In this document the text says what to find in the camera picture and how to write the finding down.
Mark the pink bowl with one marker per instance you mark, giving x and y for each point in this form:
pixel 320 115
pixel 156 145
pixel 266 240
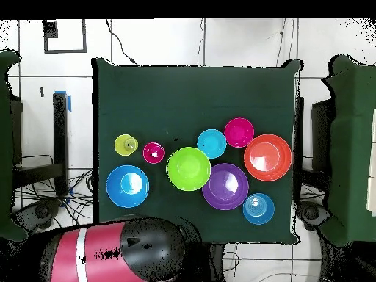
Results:
pixel 239 132

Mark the translucent blue bowl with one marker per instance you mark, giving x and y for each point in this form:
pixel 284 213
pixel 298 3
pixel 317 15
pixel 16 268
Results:
pixel 258 208

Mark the green-covered side table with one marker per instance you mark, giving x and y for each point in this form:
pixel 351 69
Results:
pixel 352 147
pixel 6 147

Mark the blue tape strip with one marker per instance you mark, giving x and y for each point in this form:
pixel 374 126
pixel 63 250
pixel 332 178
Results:
pixel 69 104

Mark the yellow cup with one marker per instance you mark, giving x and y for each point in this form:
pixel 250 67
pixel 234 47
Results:
pixel 120 145

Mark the black square floor frame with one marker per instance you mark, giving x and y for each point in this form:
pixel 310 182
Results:
pixel 50 29

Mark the purple bowl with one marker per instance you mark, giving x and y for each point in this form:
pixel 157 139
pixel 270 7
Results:
pixel 229 188

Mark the pink cup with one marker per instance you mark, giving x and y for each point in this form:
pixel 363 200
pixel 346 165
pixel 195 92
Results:
pixel 148 156

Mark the black metal frame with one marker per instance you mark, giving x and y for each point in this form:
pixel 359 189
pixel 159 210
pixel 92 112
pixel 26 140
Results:
pixel 299 147
pixel 60 141

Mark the green bowl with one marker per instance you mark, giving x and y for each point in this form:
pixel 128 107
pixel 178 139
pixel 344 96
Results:
pixel 189 169

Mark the grey round floor base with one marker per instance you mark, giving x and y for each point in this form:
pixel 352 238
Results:
pixel 312 213
pixel 41 211

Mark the black equipment box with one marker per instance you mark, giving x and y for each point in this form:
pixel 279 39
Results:
pixel 321 135
pixel 16 132

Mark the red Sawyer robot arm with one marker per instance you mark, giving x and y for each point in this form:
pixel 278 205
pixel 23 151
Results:
pixel 117 252

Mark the dark green table cloth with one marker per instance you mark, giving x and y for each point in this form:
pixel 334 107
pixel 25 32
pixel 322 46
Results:
pixel 191 100

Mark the white sheet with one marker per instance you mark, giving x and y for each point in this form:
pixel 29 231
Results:
pixel 372 176

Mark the large blue bowl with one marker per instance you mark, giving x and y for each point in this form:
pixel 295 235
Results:
pixel 114 185

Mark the small cyan bowl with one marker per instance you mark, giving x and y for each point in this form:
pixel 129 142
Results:
pixel 211 143

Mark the orange bowl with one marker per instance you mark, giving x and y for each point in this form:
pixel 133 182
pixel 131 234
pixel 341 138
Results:
pixel 268 157

